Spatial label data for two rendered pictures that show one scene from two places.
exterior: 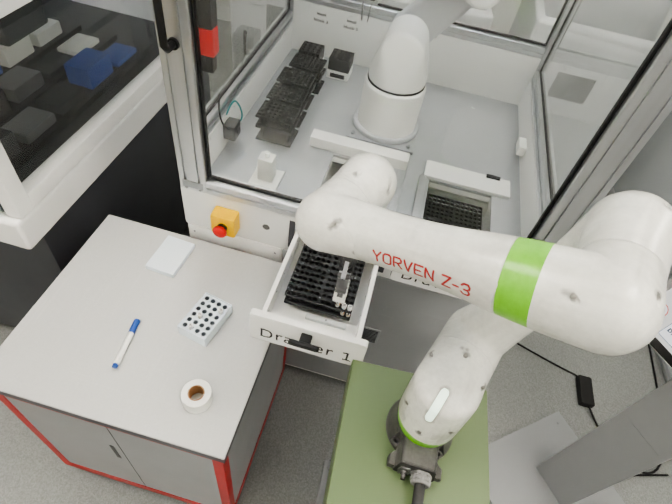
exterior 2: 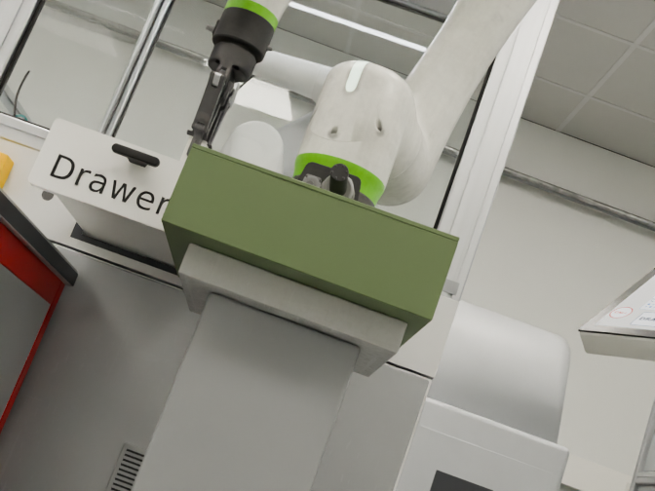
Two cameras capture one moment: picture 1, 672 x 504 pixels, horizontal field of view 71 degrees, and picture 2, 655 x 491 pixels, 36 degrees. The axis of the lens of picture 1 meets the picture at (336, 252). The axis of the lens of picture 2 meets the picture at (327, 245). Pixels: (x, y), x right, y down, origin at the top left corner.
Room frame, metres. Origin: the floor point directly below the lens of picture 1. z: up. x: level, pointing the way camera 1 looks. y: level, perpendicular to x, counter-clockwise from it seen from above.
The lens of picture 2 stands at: (-0.92, -0.23, 0.52)
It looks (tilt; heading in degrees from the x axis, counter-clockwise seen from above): 14 degrees up; 358
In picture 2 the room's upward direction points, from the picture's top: 20 degrees clockwise
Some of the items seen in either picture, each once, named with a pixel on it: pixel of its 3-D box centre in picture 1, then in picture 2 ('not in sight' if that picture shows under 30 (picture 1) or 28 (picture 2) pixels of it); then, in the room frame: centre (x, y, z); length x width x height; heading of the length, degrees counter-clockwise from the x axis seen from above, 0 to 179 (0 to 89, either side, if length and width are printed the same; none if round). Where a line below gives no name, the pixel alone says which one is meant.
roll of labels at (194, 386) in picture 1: (196, 396); not in sight; (0.42, 0.26, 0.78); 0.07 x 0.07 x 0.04
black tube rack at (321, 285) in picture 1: (327, 277); not in sight; (0.78, 0.01, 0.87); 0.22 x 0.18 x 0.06; 175
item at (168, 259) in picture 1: (170, 256); not in sight; (0.82, 0.47, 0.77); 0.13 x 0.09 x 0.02; 171
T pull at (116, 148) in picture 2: (305, 341); (136, 158); (0.56, 0.03, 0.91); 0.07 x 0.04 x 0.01; 85
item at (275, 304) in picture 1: (328, 276); (147, 225); (0.79, 0.01, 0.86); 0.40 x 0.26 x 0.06; 175
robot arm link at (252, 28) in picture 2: not in sight; (240, 37); (0.68, -0.03, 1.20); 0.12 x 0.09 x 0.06; 85
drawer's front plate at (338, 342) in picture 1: (307, 338); (131, 182); (0.58, 0.03, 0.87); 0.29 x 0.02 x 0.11; 85
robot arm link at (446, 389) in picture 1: (440, 395); (357, 136); (0.43, -0.26, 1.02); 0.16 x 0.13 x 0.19; 154
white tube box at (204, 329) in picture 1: (205, 318); not in sight; (0.63, 0.30, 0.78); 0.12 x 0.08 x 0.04; 163
